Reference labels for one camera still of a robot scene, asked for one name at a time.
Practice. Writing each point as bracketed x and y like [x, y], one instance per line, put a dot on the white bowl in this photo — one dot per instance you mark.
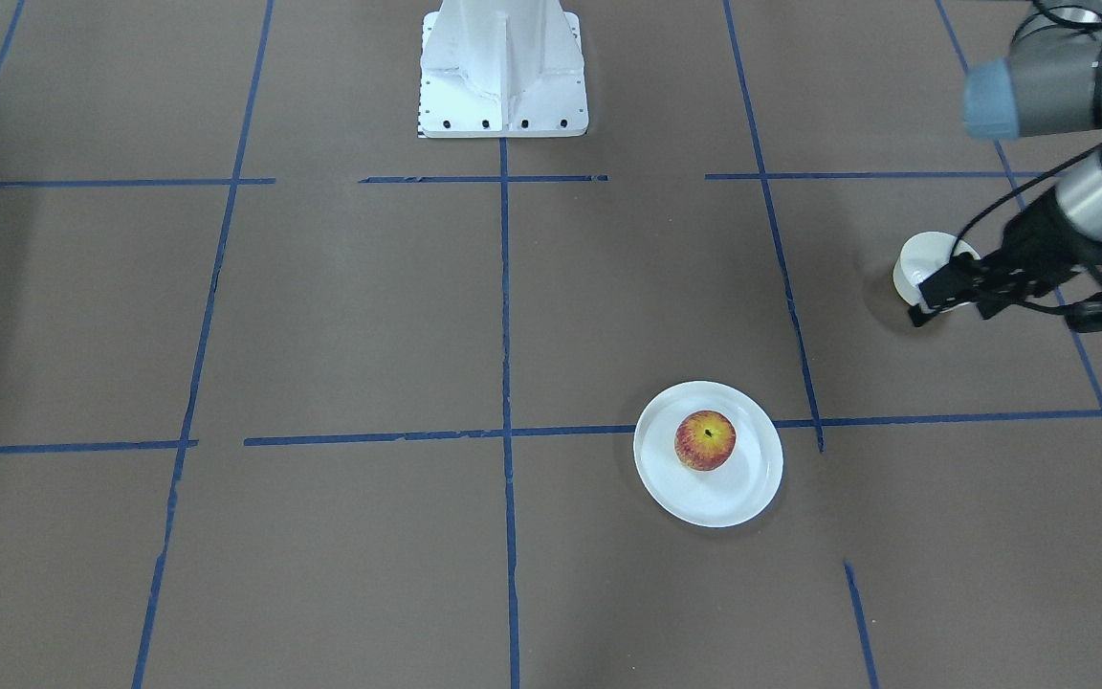
[919, 258]

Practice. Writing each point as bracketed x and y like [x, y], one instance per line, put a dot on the white camera stand column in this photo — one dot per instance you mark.
[502, 69]

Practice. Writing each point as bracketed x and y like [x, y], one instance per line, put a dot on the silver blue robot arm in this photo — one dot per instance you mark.
[1049, 82]

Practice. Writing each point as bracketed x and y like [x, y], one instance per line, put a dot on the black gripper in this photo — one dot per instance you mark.
[1042, 233]

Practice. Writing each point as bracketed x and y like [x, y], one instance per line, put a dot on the red yellow apple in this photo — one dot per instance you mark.
[704, 440]

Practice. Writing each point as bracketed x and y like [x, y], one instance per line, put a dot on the white round plate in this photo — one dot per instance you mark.
[734, 493]

